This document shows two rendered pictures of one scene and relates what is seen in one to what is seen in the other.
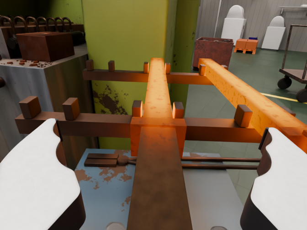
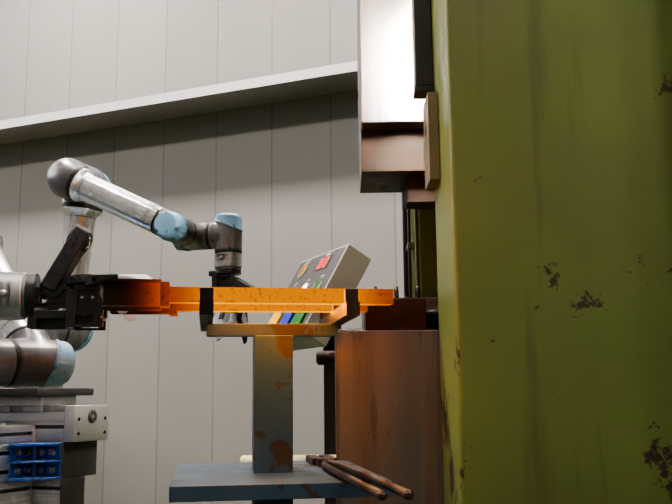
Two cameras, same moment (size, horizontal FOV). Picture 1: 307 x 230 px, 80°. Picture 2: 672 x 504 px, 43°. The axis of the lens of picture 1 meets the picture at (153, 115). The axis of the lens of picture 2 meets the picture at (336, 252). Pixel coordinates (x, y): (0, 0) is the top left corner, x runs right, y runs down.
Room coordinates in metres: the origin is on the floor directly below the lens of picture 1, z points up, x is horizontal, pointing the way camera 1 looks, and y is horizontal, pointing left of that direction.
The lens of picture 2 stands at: (0.20, -1.38, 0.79)
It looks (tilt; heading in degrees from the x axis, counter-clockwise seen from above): 10 degrees up; 82
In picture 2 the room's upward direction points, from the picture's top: 1 degrees counter-clockwise
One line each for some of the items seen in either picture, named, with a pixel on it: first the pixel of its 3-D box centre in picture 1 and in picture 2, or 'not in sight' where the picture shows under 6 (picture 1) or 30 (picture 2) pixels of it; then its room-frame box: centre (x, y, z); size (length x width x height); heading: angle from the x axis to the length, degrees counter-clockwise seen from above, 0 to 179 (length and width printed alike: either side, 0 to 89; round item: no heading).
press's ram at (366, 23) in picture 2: not in sight; (450, 52); (0.73, 0.42, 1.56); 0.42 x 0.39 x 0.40; 171
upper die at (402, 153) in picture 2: not in sight; (451, 161); (0.73, 0.47, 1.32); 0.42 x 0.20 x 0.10; 171
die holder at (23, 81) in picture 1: (60, 101); (469, 441); (0.74, 0.41, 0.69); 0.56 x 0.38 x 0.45; 171
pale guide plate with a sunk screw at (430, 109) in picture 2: not in sight; (431, 142); (0.61, 0.17, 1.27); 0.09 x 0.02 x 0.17; 81
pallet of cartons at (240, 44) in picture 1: (246, 45); not in sight; (7.72, -3.51, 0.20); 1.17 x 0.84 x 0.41; 148
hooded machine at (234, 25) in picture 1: (234, 26); not in sight; (9.31, -3.48, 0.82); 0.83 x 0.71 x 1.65; 59
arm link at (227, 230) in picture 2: not in sight; (227, 234); (0.23, 0.95, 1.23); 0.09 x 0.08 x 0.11; 157
